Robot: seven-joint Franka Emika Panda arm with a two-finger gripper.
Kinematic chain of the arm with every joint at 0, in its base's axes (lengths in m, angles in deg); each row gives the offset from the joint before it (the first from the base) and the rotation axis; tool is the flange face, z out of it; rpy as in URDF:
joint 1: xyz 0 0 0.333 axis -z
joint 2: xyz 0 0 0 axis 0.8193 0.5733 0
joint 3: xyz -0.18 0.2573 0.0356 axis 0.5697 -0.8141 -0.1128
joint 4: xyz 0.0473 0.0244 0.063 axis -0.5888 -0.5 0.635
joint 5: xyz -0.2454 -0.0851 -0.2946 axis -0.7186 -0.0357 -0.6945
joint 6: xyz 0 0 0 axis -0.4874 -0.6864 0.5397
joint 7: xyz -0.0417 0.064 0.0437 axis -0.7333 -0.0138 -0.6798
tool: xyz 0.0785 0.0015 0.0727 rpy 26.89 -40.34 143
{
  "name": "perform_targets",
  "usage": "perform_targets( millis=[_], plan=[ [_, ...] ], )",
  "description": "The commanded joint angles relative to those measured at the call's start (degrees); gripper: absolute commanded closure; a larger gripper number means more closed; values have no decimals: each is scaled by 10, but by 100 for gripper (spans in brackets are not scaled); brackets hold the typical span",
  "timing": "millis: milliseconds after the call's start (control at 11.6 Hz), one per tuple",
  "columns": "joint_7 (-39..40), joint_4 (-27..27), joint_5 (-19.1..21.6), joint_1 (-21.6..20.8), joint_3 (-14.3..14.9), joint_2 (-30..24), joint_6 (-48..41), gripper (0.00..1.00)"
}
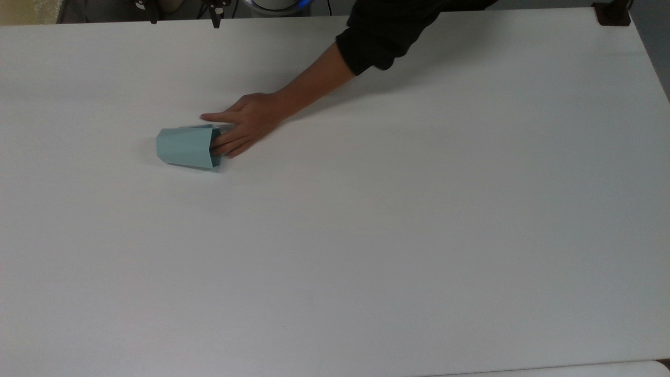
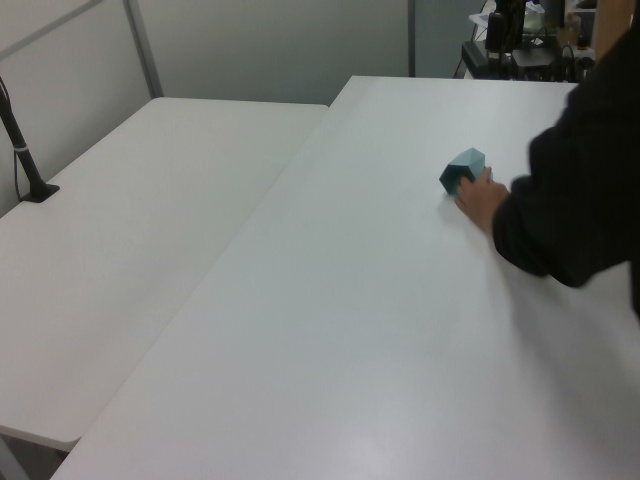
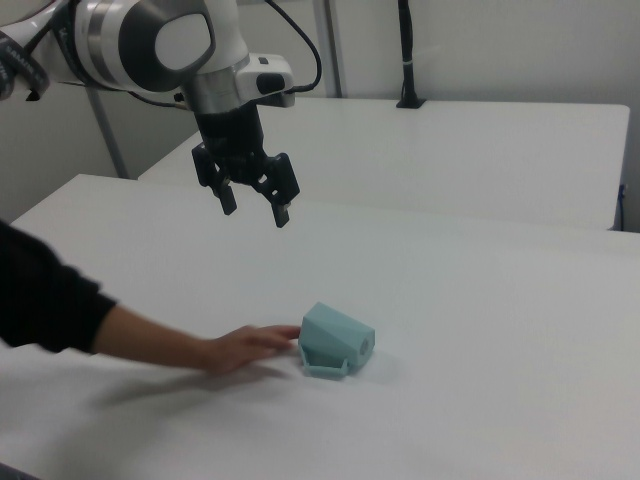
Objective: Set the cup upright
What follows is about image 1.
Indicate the dark stand clamp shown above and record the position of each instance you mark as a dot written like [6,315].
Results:
[612,15]

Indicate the bare human hand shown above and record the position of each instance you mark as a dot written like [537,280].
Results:
[254,118]

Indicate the black long sleeve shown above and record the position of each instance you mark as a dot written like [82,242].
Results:
[387,29]

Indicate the white side table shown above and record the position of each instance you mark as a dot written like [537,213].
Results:
[576,369]

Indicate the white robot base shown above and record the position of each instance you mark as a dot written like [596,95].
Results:
[275,4]

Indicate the light teal hexagonal cup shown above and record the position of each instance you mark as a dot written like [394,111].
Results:
[183,146]

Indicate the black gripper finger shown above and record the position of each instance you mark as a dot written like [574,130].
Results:
[151,9]
[216,15]

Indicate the yellowish background panel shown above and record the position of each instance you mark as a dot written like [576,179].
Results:
[29,10]

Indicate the bare person forearm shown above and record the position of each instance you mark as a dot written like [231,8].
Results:
[314,81]

